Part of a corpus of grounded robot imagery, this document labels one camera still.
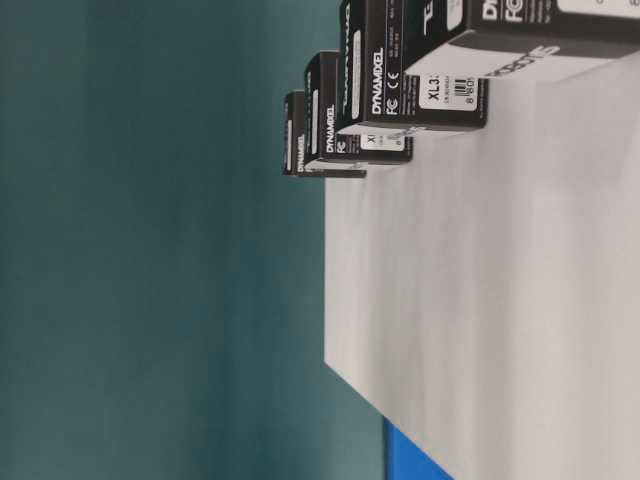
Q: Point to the farthest black Dynamixel box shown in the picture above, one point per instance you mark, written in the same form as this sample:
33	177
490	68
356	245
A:
294	142

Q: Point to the nearest black Dynamixel box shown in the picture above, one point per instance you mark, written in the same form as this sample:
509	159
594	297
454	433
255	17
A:
378	95

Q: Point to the middle black Dynamixel box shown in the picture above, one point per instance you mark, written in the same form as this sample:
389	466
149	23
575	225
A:
330	149

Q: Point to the white base board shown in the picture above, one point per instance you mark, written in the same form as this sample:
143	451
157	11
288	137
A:
485	297

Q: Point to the black Dynamixel box from tray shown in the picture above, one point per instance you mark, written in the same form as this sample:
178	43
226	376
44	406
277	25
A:
531	40

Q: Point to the blue table mat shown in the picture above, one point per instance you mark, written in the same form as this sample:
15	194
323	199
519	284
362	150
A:
402	458

